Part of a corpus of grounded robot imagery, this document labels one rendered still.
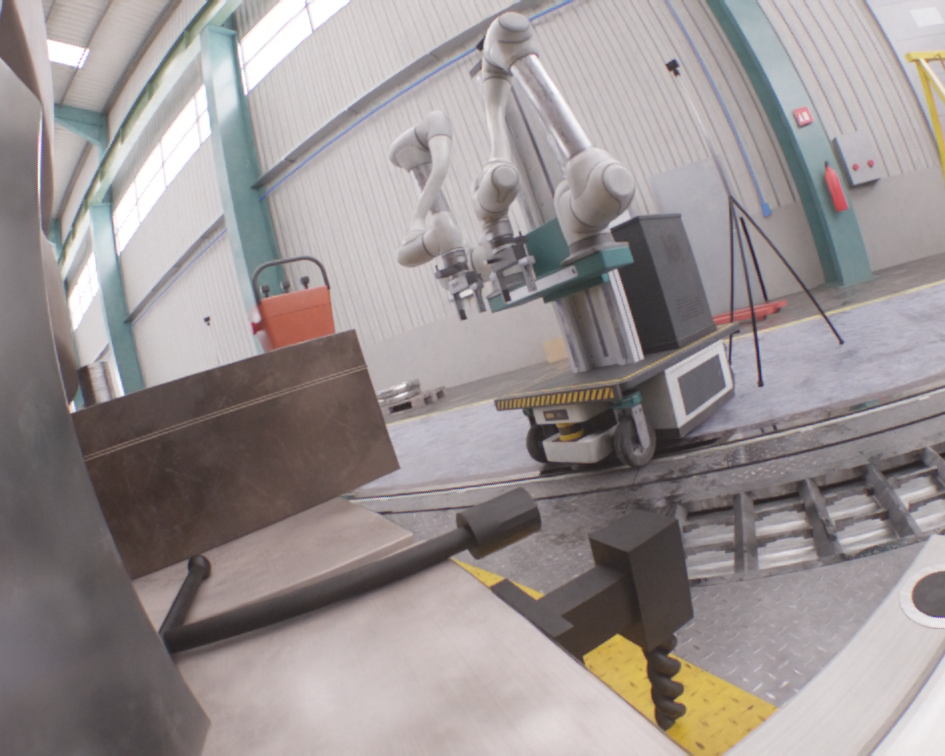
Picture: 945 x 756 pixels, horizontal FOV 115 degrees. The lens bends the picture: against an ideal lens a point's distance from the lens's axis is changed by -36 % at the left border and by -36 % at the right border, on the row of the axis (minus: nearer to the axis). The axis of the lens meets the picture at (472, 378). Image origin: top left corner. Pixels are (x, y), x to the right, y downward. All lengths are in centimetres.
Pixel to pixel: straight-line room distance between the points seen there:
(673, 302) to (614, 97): 595
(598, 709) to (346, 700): 20
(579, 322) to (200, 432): 147
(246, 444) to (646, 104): 704
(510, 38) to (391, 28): 865
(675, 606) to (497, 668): 22
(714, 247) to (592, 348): 513
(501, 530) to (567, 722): 32
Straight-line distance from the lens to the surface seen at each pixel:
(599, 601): 47
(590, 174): 139
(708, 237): 693
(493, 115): 161
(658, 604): 51
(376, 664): 45
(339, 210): 977
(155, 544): 110
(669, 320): 182
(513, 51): 157
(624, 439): 154
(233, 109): 1284
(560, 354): 683
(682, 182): 704
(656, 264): 182
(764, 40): 668
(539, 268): 193
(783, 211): 709
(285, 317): 115
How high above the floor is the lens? 55
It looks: 3 degrees down
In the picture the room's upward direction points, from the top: 18 degrees counter-clockwise
